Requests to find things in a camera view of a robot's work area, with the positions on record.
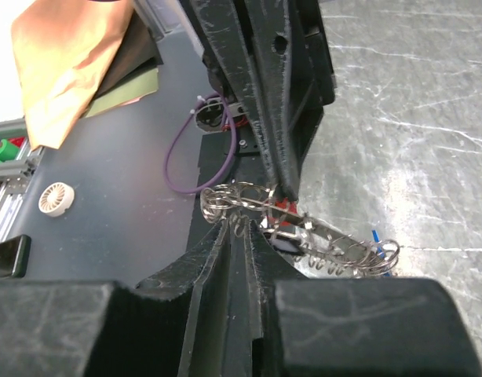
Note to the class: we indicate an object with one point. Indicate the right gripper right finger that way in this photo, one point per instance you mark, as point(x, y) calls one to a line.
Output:
point(264, 267)

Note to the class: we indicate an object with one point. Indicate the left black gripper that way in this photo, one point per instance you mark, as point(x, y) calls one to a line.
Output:
point(272, 56)

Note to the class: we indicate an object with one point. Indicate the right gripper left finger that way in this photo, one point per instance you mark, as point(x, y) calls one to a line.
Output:
point(191, 303)

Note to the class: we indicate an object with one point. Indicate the black key tag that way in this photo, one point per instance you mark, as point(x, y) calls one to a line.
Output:
point(284, 244)

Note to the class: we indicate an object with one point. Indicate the red key tag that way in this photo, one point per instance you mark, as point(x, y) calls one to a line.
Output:
point(279, 213)

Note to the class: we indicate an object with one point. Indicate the blue key tag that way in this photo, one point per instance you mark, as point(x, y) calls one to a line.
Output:
point(380, 251)

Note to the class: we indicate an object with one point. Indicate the dark green flat folder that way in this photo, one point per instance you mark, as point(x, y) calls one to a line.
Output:
point(133, 72)

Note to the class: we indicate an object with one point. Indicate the small white round fan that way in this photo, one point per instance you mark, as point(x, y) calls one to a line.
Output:
point(56, 199)

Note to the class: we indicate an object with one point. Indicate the black box at edge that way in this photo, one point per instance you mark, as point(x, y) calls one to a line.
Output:
point(14, 254)

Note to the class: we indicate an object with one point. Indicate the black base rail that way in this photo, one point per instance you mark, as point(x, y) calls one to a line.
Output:
point(244, 166)

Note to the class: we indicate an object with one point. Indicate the aluminium frame rail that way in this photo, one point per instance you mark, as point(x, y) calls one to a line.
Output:
point(15, 177)

